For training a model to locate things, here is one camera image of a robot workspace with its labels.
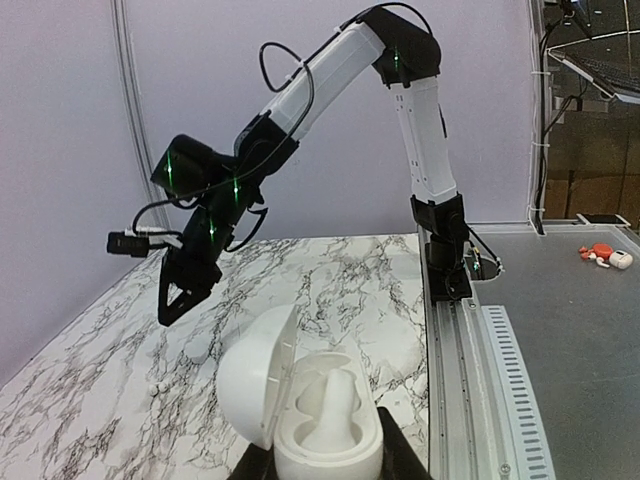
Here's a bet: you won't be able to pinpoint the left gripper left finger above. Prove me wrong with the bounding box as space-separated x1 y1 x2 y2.
232 444 278 480

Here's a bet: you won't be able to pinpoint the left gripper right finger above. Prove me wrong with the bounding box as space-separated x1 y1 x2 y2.
377 407 431 480

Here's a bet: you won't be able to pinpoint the right aluminium corner post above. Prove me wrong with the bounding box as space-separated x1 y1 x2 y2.
108 0 162 202

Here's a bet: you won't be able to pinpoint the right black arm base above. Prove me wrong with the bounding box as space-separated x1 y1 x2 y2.
425 236 504 304

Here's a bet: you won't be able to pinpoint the tilted laptop on stand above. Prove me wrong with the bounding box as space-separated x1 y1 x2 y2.
546 29 639 105

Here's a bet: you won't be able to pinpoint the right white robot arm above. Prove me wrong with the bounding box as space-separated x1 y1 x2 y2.
149 2 471 327

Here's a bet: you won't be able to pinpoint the white earbud charging case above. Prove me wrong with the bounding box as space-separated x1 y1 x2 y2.
216 305 383 479

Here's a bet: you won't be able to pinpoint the orange and white earbud set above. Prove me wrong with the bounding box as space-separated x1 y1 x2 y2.
579 243 634 270

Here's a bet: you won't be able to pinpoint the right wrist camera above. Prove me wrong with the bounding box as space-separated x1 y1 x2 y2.
105 224 184 260

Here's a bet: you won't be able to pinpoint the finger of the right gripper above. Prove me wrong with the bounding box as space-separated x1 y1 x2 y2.
158 259 212 327

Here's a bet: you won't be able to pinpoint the front aluminium rail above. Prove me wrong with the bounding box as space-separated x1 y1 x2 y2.
417 224 556 480

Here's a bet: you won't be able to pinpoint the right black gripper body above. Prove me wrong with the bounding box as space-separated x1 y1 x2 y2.
162 207 234 293

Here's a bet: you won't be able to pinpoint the stacked cardboard boxes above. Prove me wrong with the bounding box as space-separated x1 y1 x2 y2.
544 170 639 226

